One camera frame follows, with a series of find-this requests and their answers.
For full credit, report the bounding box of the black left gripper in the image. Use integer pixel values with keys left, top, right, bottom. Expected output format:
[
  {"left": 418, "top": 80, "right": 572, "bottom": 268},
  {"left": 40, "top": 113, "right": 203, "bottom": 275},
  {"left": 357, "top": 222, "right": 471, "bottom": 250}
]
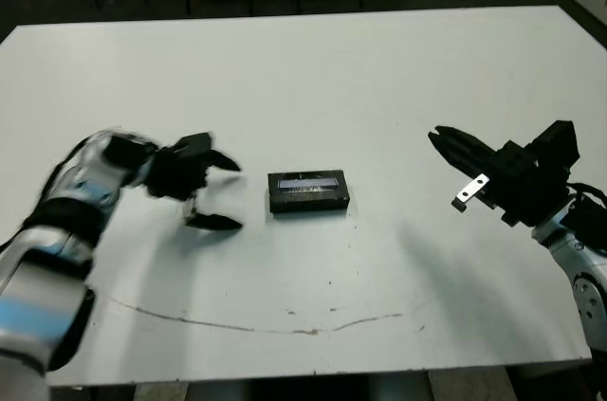
[{"left": 141, "top": 149, "right": 244, "bottom": 231}]

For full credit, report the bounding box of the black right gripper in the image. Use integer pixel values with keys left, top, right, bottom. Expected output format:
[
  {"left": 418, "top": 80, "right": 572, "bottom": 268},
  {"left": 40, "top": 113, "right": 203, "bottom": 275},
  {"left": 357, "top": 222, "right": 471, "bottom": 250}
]
[{"left": 428, "top": 125, "right": 570, "bottom": 227}]

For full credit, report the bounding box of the black box with clear window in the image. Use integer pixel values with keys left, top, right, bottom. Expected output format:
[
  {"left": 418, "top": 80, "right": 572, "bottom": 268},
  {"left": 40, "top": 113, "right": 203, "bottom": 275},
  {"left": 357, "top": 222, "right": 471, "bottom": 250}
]
[{"left": 267, "top": 166, "right": 353, "bottom": 212}]

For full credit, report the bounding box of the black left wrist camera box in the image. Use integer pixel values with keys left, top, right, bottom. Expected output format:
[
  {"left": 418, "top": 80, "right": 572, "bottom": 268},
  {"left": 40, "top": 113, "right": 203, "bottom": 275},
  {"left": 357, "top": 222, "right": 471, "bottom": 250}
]
[{"left": 171, "top": 133, "right": 213, "bottom": 161}]

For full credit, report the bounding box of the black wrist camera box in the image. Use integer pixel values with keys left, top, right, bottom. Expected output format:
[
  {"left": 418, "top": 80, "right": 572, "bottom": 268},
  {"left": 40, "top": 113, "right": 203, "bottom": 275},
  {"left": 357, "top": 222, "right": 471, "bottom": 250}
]
[
  {"left": 171, "top": 133, "right": 213, "bottom": 161},
  {"left": 535, "top": 119, "right": 582, "bottom": 173}
]

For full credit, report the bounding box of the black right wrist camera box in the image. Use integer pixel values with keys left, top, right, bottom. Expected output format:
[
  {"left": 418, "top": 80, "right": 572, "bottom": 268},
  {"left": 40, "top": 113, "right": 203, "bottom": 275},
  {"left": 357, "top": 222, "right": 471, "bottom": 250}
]
[{"left": 535, "top": 119, "right": 582, "bottom": 173}]

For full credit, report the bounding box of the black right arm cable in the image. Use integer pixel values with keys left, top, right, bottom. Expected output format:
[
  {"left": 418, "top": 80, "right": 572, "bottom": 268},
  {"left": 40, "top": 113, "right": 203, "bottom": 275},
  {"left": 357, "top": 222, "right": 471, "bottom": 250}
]
[{"left": 566, "top": 181, "right": 607, "bottom": 209}]

